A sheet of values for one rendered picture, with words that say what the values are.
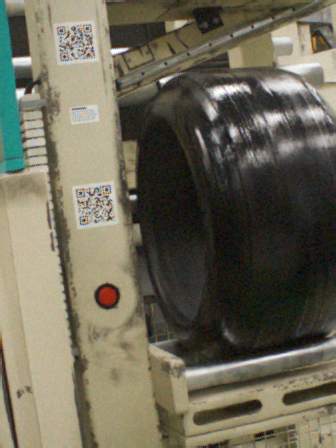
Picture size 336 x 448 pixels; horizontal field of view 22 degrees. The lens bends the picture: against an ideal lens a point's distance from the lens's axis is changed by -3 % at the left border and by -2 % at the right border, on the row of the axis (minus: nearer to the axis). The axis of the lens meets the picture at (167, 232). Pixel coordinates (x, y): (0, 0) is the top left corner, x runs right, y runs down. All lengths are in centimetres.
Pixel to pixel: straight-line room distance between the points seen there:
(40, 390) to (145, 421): 75
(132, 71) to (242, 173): 63
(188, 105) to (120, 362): 47
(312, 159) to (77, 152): 40
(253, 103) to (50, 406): 79
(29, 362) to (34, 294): 7
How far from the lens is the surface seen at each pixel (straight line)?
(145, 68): 198
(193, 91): 153
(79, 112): 153
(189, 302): 186
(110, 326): 154
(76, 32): 155
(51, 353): 85
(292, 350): 159
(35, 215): 84
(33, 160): 152
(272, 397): 155
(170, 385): 147
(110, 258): 153
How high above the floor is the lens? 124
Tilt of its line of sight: 3 degrees down
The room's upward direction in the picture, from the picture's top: 7 degrees counter-clockwise
